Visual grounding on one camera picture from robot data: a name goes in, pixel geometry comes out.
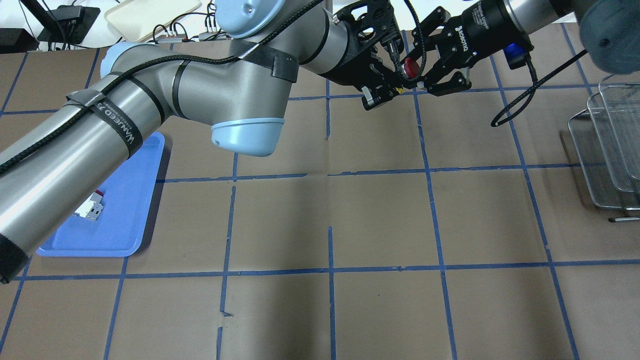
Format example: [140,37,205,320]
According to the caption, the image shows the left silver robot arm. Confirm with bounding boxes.
[0,0,403,284]

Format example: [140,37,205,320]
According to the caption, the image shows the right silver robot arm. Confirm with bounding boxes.
[401,0,640,96]

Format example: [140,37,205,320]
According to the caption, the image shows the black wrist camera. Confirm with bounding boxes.
[502,42,534,70]

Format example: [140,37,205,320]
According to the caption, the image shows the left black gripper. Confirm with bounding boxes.
[320,0,406,111]

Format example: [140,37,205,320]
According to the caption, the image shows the red emergency stop button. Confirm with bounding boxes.
[396,57,421,91]

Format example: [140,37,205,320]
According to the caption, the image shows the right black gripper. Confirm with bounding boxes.
[411,0,515,97]

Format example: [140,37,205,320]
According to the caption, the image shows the blue plastic tray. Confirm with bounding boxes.
[36,132,165,258]

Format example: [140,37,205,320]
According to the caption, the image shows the white circuit breaker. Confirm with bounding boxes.
[73,189,104,221]

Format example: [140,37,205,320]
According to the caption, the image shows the silver wire mesh shelf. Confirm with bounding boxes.
[567,74,640,223]

